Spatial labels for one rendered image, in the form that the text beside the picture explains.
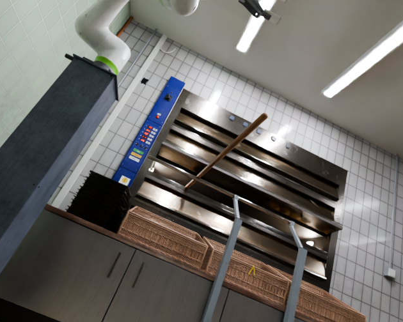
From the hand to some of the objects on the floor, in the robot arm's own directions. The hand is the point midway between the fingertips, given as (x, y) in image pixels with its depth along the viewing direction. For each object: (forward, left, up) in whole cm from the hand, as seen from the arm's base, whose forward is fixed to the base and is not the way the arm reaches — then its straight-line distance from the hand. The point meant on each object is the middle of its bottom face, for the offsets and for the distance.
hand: (281, 8), depth 97 cm
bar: (+34, +104, -149) cm, 185 cm away
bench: (+52, +126, -149) cm, 201 cm away
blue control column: (-42, +248, -149) cm, 292 cm away
